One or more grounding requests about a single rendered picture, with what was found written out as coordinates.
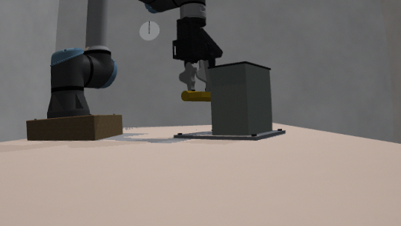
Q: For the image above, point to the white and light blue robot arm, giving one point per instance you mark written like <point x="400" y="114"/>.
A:
<point x="73" y="69"/>

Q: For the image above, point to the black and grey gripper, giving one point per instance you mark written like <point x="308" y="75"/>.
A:
<point x="195" y="47"/>

